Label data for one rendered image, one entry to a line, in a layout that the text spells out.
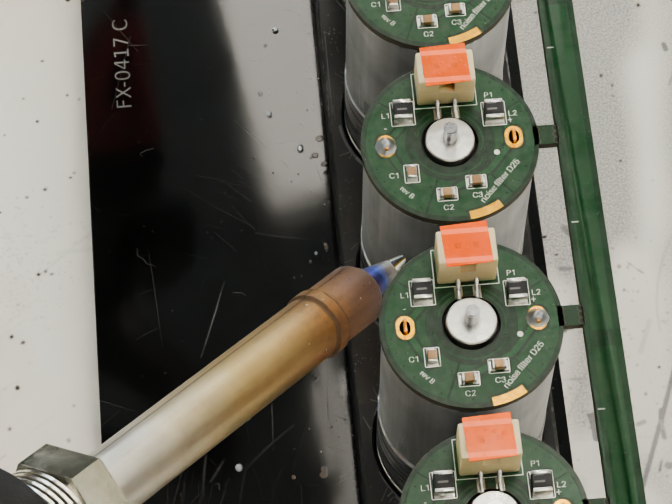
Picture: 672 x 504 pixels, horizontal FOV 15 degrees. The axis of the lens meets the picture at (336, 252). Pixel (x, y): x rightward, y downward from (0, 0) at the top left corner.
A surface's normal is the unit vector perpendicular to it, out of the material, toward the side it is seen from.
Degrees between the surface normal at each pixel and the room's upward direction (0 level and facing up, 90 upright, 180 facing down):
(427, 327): 0
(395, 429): 90
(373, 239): 90
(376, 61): 90
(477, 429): 0
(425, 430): 90
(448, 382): 0
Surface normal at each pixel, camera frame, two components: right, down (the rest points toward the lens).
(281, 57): 0.00, -0.44
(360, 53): -0.84, 0.48
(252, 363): 0.43, -0.56
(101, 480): 0.63, -0.30
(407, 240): -0.47, 0.80
